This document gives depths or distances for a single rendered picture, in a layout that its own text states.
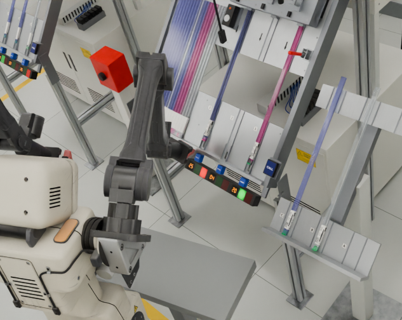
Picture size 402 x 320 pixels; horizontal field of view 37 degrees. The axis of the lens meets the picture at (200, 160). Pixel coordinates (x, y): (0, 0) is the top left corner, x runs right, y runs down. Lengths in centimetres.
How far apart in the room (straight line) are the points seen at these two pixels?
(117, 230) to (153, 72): 43
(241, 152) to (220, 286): 47
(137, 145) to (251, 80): 124
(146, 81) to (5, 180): 43
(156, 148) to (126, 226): 61
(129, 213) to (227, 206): 161
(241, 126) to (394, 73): 75
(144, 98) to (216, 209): 151
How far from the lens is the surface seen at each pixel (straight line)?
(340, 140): 228
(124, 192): 136
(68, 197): 139
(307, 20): 194
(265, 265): 268
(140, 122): 145
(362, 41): 209
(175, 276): 200
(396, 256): 268
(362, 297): 233
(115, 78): 270
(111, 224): 135
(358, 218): 195
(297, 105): 195
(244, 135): 207
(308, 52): 196
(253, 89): 254
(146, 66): 155
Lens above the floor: 220
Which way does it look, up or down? 44 degrees down
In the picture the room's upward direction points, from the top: 17 degrees counter-clockwise
